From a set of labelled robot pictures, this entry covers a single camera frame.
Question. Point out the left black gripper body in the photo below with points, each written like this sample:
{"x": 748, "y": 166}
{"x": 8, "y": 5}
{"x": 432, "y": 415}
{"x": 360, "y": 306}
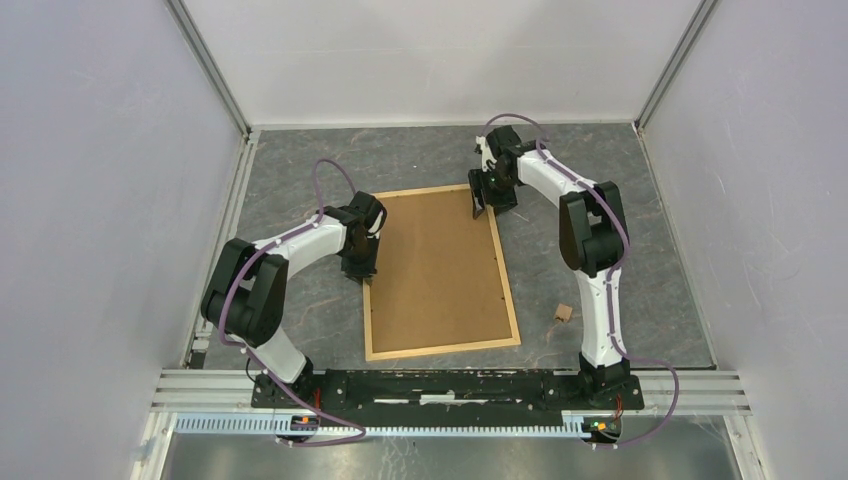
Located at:
{"x": 365, "y": 256}

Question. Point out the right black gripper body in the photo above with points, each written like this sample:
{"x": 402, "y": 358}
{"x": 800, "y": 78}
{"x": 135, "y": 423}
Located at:
{"x": 499, "y": 191}

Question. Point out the brown backing board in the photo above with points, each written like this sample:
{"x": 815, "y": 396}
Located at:
{"x": 437, "y": 272}

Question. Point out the wooden picture frame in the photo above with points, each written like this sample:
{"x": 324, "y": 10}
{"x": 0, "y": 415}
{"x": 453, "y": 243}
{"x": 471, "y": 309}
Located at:
{"x": 368, "y": 324}

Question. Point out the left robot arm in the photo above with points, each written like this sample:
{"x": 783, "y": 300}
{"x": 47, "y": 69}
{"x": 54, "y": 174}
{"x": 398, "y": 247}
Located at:
{"x": 245, "y": 296}

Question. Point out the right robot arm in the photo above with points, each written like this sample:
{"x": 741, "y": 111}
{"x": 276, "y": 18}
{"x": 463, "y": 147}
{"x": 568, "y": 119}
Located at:
{"x": 593, "y": 237}

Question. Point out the small brown cube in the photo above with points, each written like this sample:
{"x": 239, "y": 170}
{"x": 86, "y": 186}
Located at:
{"x": 563, "y": 313}

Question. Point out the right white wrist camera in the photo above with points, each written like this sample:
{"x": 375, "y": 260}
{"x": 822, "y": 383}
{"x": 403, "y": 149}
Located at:
{"x": 488, "y": 161}

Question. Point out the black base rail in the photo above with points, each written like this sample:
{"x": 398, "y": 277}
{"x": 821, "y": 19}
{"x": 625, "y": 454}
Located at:
{"x": 469, "y": 399}

